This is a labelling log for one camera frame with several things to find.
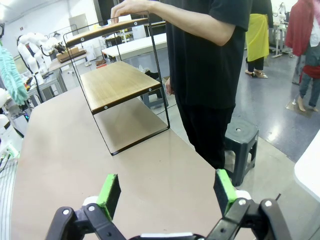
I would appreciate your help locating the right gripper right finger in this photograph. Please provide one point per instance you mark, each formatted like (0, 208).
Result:
(225, 190)

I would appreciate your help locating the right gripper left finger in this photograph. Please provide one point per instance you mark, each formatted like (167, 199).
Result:
(110, 195)

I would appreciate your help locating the two-tier wooden shelf black frame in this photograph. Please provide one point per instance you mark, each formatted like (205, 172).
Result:
(117, 82)

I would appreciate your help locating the teal chenille duster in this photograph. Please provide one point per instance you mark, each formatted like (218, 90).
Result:
(12, 75)

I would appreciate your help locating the person's left forearm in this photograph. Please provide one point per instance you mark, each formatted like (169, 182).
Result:
(190, 22)

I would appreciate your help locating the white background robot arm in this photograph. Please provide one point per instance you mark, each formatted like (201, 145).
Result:
(51, 42)
(26, 42)

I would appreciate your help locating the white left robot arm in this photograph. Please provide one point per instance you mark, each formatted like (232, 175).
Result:
(3, 125)

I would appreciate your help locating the person's right hand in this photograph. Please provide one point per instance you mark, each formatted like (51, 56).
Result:
(169, 86)

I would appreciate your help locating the person's left hand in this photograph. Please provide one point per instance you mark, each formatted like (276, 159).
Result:
(130, 6)

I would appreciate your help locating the dark grey plastic stool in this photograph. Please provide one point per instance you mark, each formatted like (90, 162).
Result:
(241, 140)

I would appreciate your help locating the white side table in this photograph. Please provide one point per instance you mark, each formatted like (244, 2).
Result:
(311, 170)

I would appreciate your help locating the beige floor mat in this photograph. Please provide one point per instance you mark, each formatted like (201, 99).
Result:
(293, 107)

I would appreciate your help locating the person in black clothes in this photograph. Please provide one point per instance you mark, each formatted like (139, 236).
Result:
(205, 75)

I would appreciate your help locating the grey metal workbench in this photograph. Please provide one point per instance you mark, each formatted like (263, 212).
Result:
(50, 82)

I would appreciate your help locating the wooden tray box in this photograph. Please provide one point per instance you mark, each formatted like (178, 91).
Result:
(72, 53)

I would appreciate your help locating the long white background table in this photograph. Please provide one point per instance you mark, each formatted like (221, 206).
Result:
(140, 47)

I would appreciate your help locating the person in yellow apron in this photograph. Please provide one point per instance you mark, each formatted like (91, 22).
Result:
(256, 35)

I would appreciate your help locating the person in dark red clothes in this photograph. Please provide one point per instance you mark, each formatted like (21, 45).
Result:
(298, 30)

